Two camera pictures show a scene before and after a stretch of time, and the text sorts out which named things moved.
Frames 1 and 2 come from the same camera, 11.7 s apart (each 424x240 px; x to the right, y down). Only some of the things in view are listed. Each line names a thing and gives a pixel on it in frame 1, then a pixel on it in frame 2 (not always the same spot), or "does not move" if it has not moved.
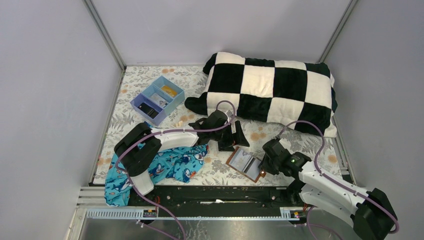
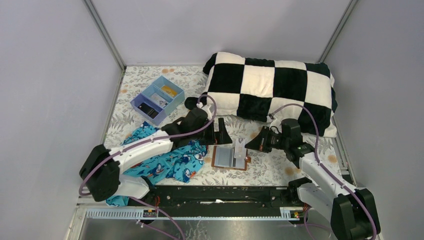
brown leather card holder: (246, 164) → (223, 156)
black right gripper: (269, 162) → (265, 141)
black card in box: (148, 110) does not move
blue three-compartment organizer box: (158, 100) does not move
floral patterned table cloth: (223, 133) does not move
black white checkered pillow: (300, 96) does not move
